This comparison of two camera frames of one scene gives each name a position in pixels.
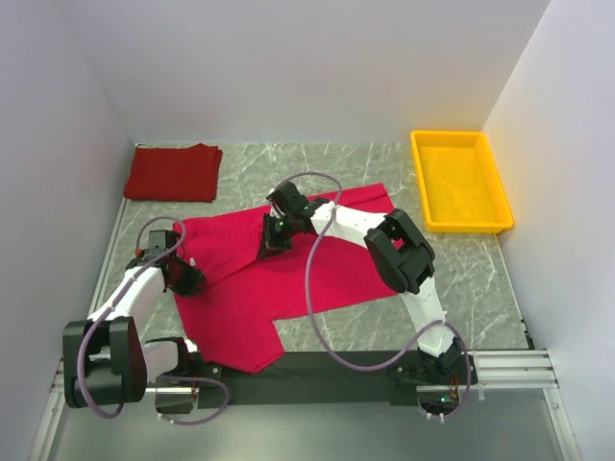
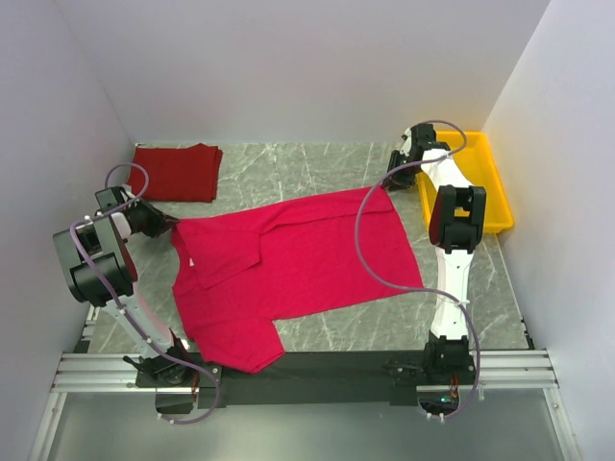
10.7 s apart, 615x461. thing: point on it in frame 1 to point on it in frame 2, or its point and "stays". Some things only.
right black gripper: (270, 245) to (397, 181)
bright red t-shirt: (232, 321) stays
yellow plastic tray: (459, 185) stays
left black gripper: (195, 276) to (160, 222)
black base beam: (303, 377) stays
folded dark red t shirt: (185, 175) stays
